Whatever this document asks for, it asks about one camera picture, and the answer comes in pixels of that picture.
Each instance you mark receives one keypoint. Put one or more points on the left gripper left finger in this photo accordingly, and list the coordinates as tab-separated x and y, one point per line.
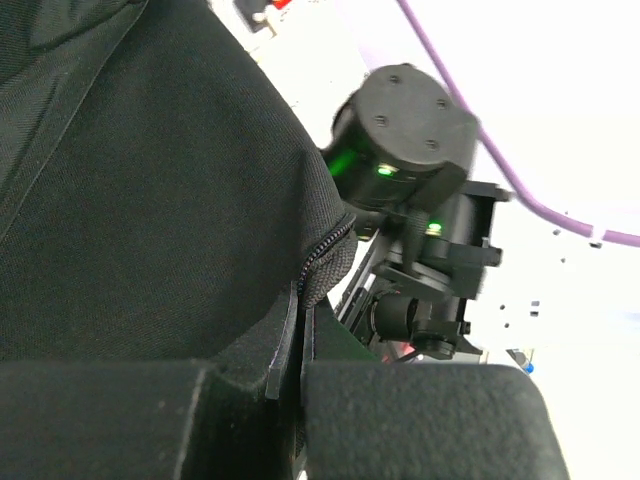
230	418

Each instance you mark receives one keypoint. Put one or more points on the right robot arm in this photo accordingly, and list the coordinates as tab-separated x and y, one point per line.
400	155

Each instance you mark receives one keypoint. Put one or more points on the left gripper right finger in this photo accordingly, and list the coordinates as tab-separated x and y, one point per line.
370	420

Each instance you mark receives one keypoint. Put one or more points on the black backpack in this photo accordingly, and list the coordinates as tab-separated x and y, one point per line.
158	196

